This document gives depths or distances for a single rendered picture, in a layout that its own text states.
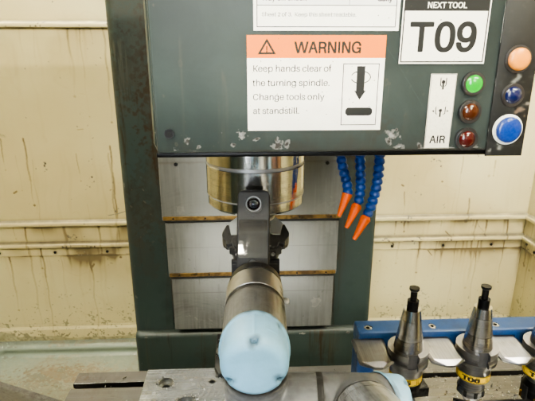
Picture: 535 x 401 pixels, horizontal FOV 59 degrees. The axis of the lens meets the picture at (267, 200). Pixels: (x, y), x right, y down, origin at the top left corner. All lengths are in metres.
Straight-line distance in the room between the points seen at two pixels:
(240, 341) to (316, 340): 0.98
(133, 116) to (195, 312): 0.57
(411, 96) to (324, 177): 0.68
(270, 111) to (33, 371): 1.57
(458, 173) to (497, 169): 0.14
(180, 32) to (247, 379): 0.38
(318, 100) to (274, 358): 0.29
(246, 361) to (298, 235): 0.80
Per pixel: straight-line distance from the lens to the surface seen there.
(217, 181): 0.73
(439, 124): 0.60
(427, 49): 0.58
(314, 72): 0.55
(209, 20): 0.55
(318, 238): 1.29
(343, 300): 1.44
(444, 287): 1.95
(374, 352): 0.79
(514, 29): 0.62
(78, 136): 1.69
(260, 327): 0.51
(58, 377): 1.89
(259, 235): 0.65
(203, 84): 0.55
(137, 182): 1.30
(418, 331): 0.77
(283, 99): 0.55
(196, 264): 1.32
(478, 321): 0.81
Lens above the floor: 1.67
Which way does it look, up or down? 18 degrees down
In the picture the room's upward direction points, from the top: straight up
